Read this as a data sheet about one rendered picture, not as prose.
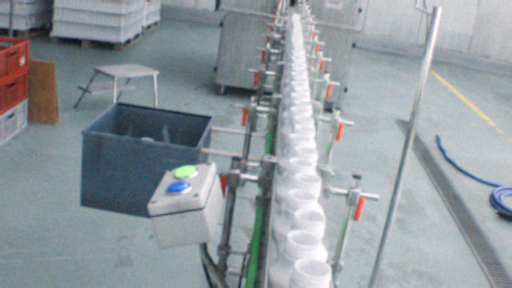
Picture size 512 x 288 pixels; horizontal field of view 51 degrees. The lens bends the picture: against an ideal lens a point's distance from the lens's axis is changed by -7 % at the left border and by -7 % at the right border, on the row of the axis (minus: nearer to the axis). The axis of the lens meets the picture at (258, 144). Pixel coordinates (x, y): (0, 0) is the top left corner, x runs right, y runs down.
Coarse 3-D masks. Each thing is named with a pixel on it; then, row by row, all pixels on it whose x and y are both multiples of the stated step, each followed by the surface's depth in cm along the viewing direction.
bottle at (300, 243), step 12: (288, 240) 59; (300, 240) 62; (312, 240) 61; (288, 252) 59; (300, 252) 59; (312, 252) 59; (276, 264) 62; (288, 264) 59; (276, 276) 60; (288, 276) 59
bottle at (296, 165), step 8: (296, 160) 84; (304, 160) 84; (288, 168) 82; (296, 168) 81; (304, 168) 81; (288, 176) 82; (280, 184) 83; (288, 184) 82; (280, 192) 82; (280, 200) 82
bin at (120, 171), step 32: (96, 128) 155; (128, 128) 176; (160, 128) 175; (192, 128) 174; (224, 128) 169; (96, 160) 147; (128, 160) 146; (160, 160) 146; (192, 160) 145; (256, 160) 148; (96, 192) 150; (128, 192) 149
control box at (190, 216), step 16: (176, 176) 85; (192, 176) 84; (208, 176) 83; (160, 192) 81; (176, 192) 78; (192, 192) 78; (208, 192) 81; (160, 208) 77; (176, 208) 77; (192, 208) 77; (208, 208) 79; (160, 224) 78; (176, 224) 77; (192, 224) 77; (208, 224) 77; (160, 240) 78; (176, 240) 78; (192, 240) 78; (208, 240) 78; (208, 256) 86; (208, 272) 92; (240, 272) 117
